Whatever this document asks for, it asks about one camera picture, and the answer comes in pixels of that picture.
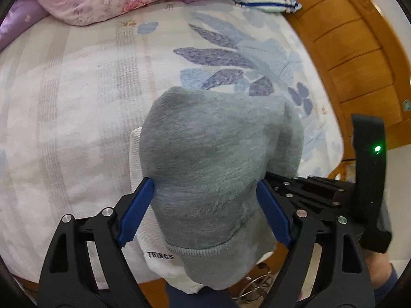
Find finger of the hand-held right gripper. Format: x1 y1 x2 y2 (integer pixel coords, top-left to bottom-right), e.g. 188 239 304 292
286 195 354 229
265 171 353 200

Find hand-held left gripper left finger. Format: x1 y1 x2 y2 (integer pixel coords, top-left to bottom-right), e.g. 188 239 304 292
38 177 155 308

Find person's right forearm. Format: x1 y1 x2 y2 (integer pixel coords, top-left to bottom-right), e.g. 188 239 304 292
364 250 400 299

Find white sweatshirt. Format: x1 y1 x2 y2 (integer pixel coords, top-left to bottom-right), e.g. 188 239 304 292
128 128 277 296

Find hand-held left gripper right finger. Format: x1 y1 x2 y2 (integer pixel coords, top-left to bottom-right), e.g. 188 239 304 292
257 179 376 308

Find chrome wire ring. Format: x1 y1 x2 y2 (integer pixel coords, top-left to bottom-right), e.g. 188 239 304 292
239 271 275 296

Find person's blue pants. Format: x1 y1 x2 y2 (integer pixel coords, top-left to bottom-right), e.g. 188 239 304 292
165 282 235 308

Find wooden bed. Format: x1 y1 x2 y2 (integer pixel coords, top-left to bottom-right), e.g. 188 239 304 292
10 0 411 299

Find grey zip hoodie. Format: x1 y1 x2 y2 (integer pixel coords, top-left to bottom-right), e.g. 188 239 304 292
139 86 304 292

